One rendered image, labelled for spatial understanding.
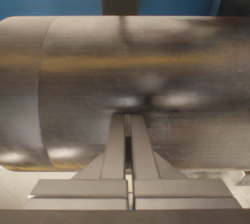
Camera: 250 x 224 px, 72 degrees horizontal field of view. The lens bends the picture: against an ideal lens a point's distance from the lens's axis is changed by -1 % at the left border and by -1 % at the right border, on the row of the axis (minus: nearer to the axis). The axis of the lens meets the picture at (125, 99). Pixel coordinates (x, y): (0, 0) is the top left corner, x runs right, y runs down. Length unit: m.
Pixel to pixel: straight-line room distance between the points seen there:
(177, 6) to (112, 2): 0.21
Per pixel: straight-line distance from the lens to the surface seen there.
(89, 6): 0.61
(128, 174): 4.59
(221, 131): 0.19
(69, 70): 0.16
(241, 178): 0.63
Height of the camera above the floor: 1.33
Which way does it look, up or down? level
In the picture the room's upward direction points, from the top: 90 degrees counter-clockwise
